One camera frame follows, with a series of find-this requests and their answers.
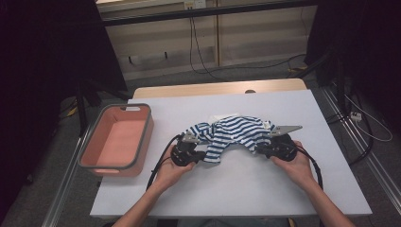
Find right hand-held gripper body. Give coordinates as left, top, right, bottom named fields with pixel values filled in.
left=267, top=125, right=304, bottom=163

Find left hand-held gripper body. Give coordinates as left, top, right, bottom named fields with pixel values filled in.
left=170, top=131, right=201, bottom=167

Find blue white striped baby romper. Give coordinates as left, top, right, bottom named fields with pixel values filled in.
left=180, top=113, right=276, bottom=165

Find pink basket with grey rim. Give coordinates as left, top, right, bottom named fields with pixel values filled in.
left=78, top=103, right=155, bottom=177

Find person's left hand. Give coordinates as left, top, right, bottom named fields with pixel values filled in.
left=156, top=145, right=197, bottom=192

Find person's right hand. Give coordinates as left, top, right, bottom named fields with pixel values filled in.
left=270, top=140, right=317, bottom=191

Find white table cover sheet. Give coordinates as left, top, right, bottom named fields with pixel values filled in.
left=89, top=89, right=373, bottom=219

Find light wooden table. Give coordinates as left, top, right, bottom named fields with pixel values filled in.
left=131, top=78, right=308, bottom=99

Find black metal stand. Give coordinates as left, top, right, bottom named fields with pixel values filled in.
left=288, top=46, right=348, bottom=117

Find narrow black curtain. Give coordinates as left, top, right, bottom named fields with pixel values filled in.
left=305, top=0, right=401, bottom=133

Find black horizontal metal bar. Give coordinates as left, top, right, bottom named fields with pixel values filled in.
left=101, top=0, right=318, bottom=27

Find wide black curtain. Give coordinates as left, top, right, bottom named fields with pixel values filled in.
left=0, top=0, right=129, bottom=218

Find left hand-held gripper black cable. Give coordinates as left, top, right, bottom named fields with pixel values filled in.
left=146, top=134, right=183, bottom=190

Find hand-held gripper black cable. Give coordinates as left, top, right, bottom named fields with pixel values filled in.
left=294, top=146, right=324, bottom=190
left=146, top=134, right=183, bottom=190

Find right hand-held gripper black cable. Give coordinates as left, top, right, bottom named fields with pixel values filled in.
left=294, top=146, right=324, bottom=190

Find thick black floor cables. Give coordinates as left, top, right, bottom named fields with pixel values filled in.
left=325, top=84, right=375, bottom=166

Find aluminium floor rail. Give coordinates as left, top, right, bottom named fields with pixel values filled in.
left=41, top=126, right=93, bottom=227
left=320, top=86, right=401, bottom=206

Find thin white cable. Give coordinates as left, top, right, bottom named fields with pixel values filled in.
left=344, top=94, right=394, bottom=142

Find short black hanging cable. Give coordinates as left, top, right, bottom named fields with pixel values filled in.
left=188, top=17, right=221, bottom=80

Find long black hanging cable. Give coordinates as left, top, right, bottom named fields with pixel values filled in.
left=192, top=18, right=306, bottom=73

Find white wall socket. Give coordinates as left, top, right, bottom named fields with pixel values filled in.
left=183, top=0, right=207, bottom=9

